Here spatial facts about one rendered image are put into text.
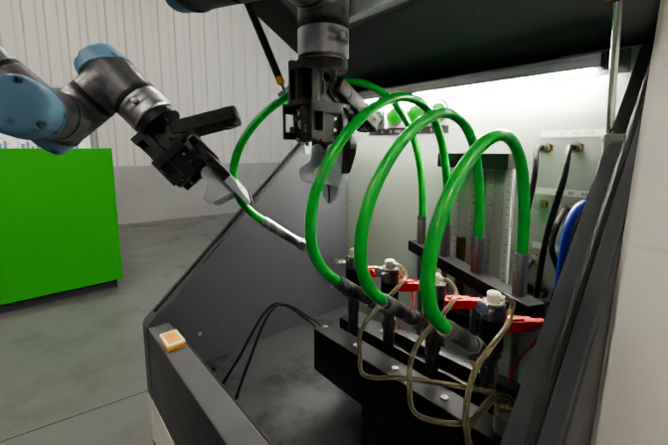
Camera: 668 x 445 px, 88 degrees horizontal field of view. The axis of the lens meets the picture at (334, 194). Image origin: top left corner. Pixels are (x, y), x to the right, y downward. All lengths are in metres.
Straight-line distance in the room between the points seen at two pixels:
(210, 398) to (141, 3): 7.02
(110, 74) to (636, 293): 0.74
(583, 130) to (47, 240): 3.63
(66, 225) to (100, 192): 0.38
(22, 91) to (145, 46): 6.61
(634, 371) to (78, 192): 3.63
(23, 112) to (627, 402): 0.70
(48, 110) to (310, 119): 0.32
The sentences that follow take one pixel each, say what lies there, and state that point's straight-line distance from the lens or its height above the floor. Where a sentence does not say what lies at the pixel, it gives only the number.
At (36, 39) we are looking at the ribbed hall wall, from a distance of 7.09.
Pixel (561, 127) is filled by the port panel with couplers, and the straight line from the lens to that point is 0.71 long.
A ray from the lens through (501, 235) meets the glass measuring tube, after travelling 0.75.
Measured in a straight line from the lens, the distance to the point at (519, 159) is 0.48.
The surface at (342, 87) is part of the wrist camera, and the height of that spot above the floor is 1.39.
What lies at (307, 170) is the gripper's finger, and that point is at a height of 1.27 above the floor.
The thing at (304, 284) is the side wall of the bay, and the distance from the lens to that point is 0.96.
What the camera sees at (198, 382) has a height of 0.95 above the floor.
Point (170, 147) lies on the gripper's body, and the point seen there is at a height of 1.30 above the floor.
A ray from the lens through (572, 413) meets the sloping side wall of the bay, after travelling 0.37.
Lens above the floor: 1.30
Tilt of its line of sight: 8 degrees down
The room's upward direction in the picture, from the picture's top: straight up
